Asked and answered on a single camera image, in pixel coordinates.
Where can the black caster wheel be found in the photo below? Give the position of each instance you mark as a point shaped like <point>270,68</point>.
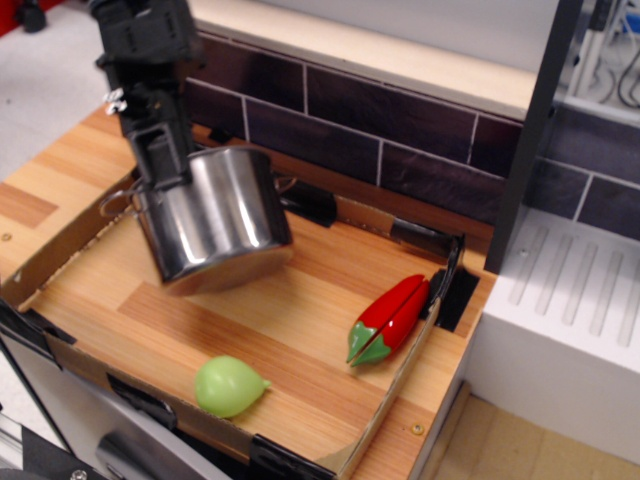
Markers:
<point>30,16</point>

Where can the white toy sink drainboard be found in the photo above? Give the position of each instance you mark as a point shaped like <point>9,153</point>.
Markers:
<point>558,340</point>

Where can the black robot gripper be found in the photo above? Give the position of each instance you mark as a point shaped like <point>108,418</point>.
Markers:
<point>150,49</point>

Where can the dark grey vertical post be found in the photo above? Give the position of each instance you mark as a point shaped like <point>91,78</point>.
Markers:
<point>558,61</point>

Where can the red chili pepper toy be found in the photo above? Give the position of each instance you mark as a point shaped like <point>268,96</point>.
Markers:
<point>384,325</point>

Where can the cardboard fence with black tape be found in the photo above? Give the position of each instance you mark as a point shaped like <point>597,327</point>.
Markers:
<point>110,321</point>

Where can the stainless steel pot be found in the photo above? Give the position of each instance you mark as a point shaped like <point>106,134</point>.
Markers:
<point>225,228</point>

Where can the green plastic pear toy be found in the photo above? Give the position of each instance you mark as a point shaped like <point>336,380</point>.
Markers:
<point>226,386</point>

